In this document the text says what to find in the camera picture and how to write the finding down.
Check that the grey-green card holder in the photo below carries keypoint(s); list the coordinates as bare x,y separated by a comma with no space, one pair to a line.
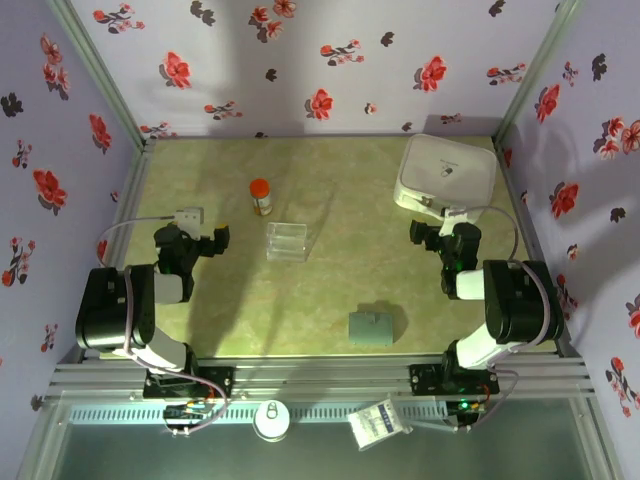
371,328

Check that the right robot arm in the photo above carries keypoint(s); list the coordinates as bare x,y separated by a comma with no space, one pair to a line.
520,305

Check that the red-capped orange pill bottle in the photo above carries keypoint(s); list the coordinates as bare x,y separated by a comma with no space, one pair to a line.
260,196

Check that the white medicine box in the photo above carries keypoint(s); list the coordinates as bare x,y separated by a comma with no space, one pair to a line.
445,172

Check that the silver tin can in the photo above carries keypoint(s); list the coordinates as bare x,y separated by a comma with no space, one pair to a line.
272,421

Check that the white label tag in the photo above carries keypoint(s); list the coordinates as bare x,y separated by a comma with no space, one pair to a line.
376,425

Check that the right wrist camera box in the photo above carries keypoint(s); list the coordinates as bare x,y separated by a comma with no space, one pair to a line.
454,220

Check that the aluminium side rail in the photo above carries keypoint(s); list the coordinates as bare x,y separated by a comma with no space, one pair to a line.
129,200
520,200

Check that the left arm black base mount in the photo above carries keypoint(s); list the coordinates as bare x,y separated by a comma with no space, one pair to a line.
215,382

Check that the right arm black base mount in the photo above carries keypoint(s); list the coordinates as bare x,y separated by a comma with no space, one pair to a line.
425,380

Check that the aluminium front frame rail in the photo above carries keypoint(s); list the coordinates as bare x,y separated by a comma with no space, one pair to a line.
320,377

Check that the aluminium frame post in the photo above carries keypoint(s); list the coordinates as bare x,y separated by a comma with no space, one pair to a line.
540,60
94,60

